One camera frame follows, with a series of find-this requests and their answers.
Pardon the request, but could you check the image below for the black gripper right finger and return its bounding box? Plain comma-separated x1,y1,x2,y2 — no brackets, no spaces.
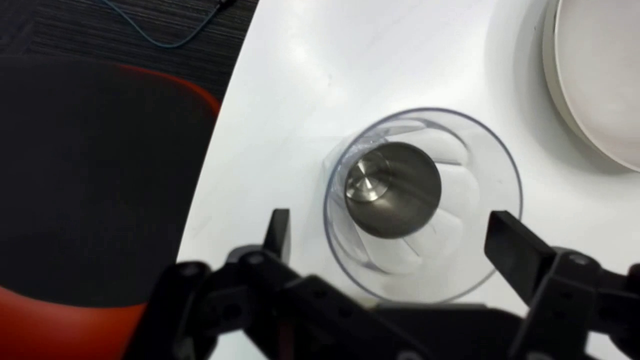
485,208,640,360

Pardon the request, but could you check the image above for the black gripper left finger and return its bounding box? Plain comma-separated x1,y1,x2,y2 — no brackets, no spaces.
123,206,377,360

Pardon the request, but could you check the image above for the clear glass cup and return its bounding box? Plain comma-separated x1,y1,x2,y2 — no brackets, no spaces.
322,106,526,306

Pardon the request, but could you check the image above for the dark metal cylinder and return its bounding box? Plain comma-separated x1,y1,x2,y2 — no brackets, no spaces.
342,140,445,240

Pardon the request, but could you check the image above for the red and black chair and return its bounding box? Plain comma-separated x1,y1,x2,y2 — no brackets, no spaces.
0,51,225,360

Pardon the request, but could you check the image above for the large beige bowl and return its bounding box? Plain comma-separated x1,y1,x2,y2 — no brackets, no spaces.
541,0,640,176

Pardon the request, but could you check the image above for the thin blue cable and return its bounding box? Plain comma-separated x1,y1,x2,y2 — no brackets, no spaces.
98,0,236,51

